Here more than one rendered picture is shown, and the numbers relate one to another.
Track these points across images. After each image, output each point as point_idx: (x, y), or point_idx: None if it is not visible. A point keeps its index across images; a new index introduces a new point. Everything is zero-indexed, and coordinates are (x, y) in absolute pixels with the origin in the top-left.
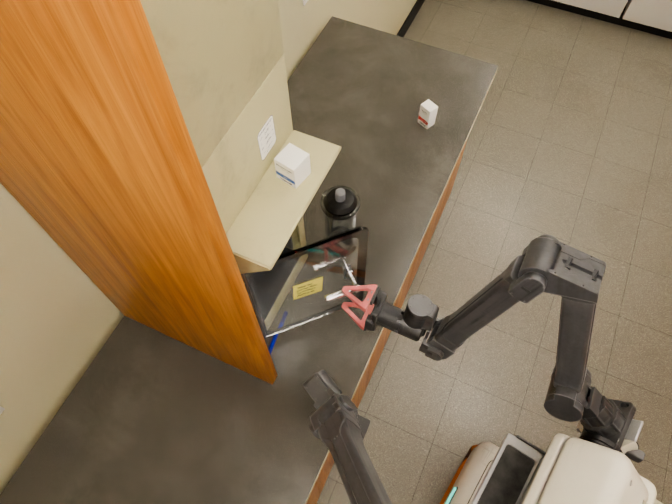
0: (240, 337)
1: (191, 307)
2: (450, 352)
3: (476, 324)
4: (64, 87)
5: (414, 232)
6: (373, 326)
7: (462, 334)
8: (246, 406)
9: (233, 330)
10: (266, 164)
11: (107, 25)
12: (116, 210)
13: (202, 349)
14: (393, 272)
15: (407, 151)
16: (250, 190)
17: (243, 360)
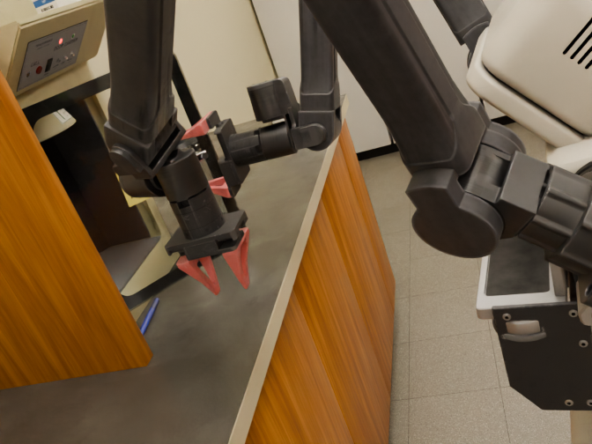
0: (33, 201)
1: None
2: (329, 114)
3: (320, 27)
4: None
5: (303, 190)
6: (233, 166)
7: (321, 67)
8: (107, 403)
9: (16, 184)
10: (25, 12)
11: None
12: None
13: (35, 367)
14: (288, 220)
15: (276, 159)
16: (4, 21)
17: (78, 312)
